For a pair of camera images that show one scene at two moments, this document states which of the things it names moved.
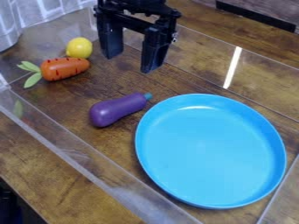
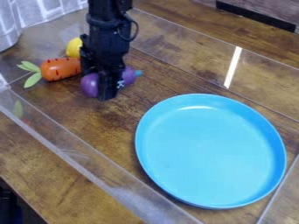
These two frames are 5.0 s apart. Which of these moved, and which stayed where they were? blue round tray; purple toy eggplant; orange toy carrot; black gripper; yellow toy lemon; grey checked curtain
Moved: purple toy eggplant; black gripper
Stayed: blue round tray; grey checked curtain; yellow toy lemon; orange toy carrot
